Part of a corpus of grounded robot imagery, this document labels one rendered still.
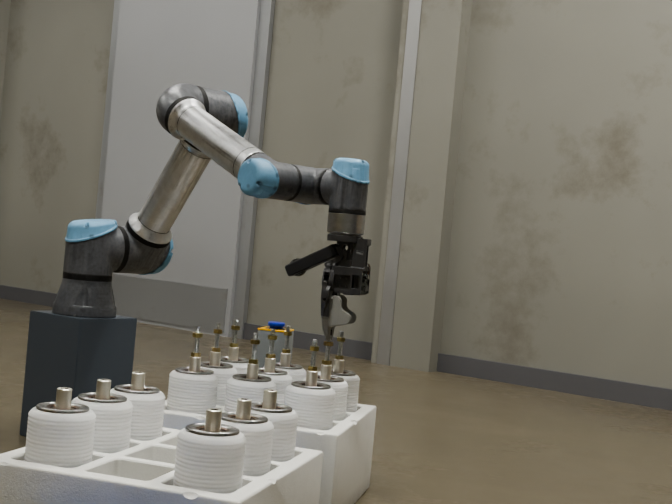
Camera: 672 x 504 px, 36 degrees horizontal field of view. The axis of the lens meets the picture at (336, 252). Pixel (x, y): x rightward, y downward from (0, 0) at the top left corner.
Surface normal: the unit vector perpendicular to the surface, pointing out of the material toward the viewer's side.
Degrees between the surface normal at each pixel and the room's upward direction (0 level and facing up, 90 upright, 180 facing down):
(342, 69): 90
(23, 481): 90
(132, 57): 90
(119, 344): 90
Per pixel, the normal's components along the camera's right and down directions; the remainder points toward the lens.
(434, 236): -0.57, -0.04
